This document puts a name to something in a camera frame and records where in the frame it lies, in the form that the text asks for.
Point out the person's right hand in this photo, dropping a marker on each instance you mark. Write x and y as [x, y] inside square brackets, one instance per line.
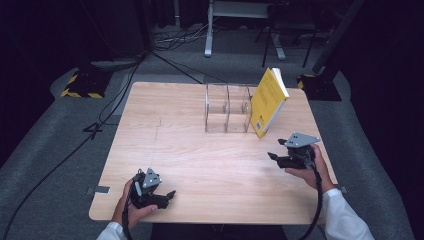
[311, 173]

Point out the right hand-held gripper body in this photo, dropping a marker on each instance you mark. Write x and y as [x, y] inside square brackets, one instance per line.
[300, 150]

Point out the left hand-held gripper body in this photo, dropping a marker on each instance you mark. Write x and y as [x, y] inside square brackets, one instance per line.
[146, 190]

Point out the yellow book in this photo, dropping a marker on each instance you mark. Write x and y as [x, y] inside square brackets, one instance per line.
[266, 103]

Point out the grey tape tab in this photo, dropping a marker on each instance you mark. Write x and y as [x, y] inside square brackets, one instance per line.
[100, 189]
[343, 190]

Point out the slanted grey stand pole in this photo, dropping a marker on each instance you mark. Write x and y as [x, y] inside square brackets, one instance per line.
[336, 36]

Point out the white desk frame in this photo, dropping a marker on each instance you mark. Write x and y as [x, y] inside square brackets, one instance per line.
[209, 33]

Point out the black chair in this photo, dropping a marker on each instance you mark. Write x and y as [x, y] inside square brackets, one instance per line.
[286, 26]

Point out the clear acrylic book rack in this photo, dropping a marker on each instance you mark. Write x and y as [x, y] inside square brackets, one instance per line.
[221, 110]

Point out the person's left hand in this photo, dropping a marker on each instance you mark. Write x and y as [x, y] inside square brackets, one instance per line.
[138, 211]

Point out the black yellow striped stand base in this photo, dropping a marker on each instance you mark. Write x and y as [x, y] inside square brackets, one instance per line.
[86, 85]
[321, 88]

